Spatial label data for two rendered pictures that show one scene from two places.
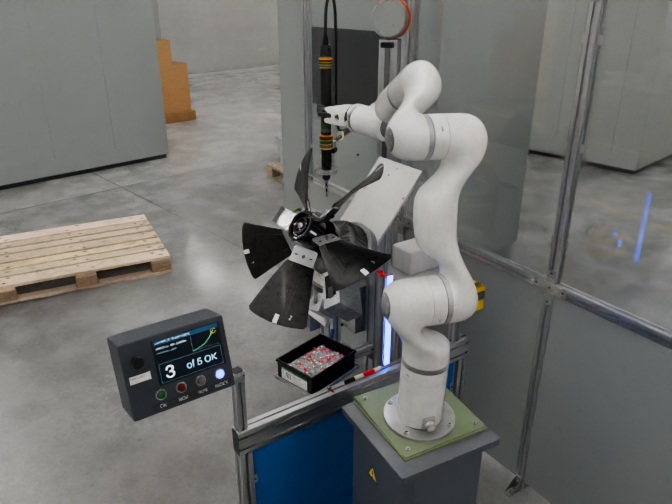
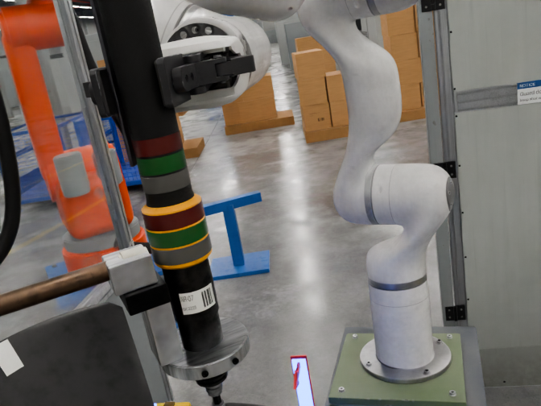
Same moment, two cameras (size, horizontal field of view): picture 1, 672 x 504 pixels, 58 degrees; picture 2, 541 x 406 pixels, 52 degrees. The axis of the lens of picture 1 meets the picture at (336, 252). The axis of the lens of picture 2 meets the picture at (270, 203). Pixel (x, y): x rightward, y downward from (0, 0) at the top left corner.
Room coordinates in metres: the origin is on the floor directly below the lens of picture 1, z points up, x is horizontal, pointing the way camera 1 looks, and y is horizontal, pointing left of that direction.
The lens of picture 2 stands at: (2.18, 0.36, 1.66)
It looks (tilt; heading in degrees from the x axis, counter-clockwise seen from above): 18 degrees down; 226
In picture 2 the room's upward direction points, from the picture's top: 10 degrees counter-clockwise
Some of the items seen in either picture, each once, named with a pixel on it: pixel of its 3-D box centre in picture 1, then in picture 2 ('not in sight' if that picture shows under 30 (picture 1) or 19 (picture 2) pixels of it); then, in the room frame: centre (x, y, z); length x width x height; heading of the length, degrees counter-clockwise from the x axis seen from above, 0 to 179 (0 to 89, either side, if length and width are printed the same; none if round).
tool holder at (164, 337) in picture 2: (327, 157); (180, 302); (1.97, 0.03, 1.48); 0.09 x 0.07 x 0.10; 159
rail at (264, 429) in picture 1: (363, 387); not in sight; (1.61, -0.09, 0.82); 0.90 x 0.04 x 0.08; 124
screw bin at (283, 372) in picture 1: (316, 363); not in sight; (1.71, 0.06, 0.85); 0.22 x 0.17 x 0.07; 138
